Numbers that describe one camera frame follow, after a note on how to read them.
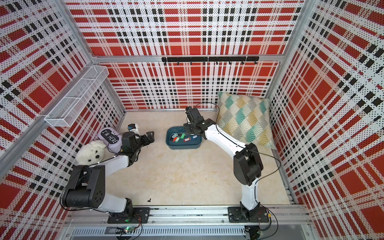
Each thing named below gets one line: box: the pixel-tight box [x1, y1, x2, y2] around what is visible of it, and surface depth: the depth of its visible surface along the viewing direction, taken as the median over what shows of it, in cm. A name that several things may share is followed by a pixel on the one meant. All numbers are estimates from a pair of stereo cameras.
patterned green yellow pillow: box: [216, 92, 277, 150], surface depth 98 cm
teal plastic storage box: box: [166, 126, 203, 150], surface depth 101 cm
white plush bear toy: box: [75, 139, 107, 166], surface depth 78 cm
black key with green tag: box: [178, 132, 186, 139], surface depth 107 cm
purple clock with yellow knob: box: [98, 127, 123, 154], surface depth 95 cm
